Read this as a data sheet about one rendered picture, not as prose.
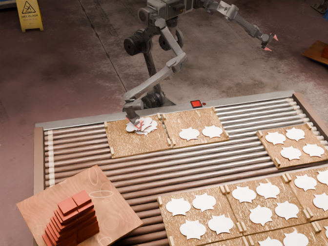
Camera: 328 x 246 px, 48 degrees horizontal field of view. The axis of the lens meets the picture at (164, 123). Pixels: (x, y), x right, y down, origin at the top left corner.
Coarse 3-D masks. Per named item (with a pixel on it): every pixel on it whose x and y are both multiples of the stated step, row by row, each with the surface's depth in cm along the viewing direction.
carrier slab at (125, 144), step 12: (156, 120) 272; (108, 132) 261; (120, 132) 261; (132, 132) 262; (156, 132) 263; (120, 144) 253; (132, 144) 253; (144, 144) 253; (156, 144) 254; (120, 156) 245
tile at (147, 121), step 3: (144, 120) 265; (147, 120) 264; (150, 120) 263; (144, 123) 262; (147, 123) 261; (150, 123) 261; (144, 126) 260; (147, 126) 259; (138, 129) 259; (141, 129) 259; (144, 129) 259
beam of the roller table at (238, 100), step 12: (252, 96) 301; (264, 96) 301; (276, 96) 302; (288, 96) 303; (156, 108) 285; (168, 108) 286; (180, 108) 286; (192, 108) 287; (204, 108) 288; (60, 120) 271; (72, 120) 272; (84, 120) 272; (96, 120) 273; (108, 120) 273; (120, 120) 274
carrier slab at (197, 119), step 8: (184, 112) 280; (192, 112) 280; (200, 112) 280; (208, 112) 281; (168, 120) 273; (176, 120) 273; (184, 120) 273; (192, 120) 274; (200, 120) 274; (208, 120) 274; (216, 120) 275; (168, 128) 266; (176, 128) 266; (184, 128) 267; (192, 128) 267; (200, 128) 267; (176, 136) 261; (200, 136) 262; (224, 136) 262; (176, 144) 255; (184, 144) 255; (192, 144) 255; (200, 144) 257
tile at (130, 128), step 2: (140, 118) 266; (142, 118) 265; (136, 120) 266; (138, 120) 265; (130, 122) 266; (126, 124) 265; (128, 124) 265; (130, 124) 264; (132, 124) 263; (138, 124) 262; (140, 124) 261; (142, 124) 260; (128, 126) 263; (130, 126) 263; (132, 126) 262; (134, 126) 261; (138, 126) 260; (140, 126) 260; (126, 128) 262; (128, 128) 262; (130, 128) 261; (132, 128) 260; (134, 128) 260; (136, 128) 259; (126, 130) 262; (128, 130) 260; (130, 130) 260; (132, 130) 259; (134, 130) 260; (136, 130) 258
